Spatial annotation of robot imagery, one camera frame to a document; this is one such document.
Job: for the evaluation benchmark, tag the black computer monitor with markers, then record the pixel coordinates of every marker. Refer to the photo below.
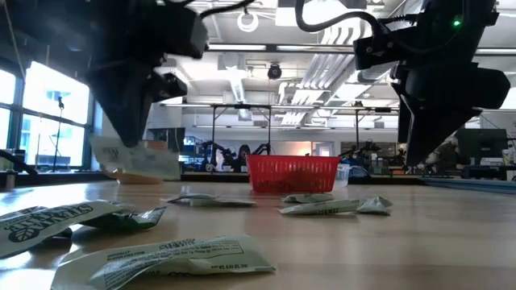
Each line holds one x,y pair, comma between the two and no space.
481,145

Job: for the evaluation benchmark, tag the clear plastic container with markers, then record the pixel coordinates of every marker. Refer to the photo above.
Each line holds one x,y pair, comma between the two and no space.
343,175

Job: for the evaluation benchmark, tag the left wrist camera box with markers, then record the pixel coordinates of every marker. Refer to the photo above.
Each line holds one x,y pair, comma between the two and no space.
181,32

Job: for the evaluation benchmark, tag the black ceiling camera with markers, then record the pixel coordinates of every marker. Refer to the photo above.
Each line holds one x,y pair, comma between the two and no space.
274,71

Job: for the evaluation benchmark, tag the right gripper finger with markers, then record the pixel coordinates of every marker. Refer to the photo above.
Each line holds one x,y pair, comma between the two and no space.
431,129
404,121

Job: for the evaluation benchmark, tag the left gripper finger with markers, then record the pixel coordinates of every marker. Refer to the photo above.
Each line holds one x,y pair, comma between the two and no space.
146,104
125,113

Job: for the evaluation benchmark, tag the large glass window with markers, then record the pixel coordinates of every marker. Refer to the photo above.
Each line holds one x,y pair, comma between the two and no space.
52,92

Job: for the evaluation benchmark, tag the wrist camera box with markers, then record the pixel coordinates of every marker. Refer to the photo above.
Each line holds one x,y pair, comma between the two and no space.
181,32
379,48

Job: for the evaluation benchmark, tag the background black frame rig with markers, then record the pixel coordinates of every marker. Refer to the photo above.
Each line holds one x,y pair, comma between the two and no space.
250,106

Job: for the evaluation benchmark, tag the green white stevia packet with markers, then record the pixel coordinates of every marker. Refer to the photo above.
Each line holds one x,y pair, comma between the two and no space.
129,219
318,207
149,163
225,203
308,198
40,225
375,206
189,197
161,258

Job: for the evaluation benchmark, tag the background black robot arm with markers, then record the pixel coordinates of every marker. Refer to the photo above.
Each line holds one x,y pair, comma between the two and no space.
225,155
262,150

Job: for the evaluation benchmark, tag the red plastic mesh basket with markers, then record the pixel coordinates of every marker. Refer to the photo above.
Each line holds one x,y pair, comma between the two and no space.
292,173

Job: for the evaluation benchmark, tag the person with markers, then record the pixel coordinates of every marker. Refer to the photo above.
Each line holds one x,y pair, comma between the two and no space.
447,155

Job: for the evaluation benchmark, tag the black tripod stand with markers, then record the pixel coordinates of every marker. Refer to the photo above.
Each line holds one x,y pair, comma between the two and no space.
60,104

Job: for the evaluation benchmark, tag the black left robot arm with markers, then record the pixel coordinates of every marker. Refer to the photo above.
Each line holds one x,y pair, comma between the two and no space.
80,32

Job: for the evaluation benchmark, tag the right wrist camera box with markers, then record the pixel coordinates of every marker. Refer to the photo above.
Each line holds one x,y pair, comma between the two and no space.
379,48

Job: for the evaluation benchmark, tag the long ceiling light strip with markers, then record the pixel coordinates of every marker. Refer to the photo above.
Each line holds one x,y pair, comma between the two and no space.
306,48
498,51
242,47

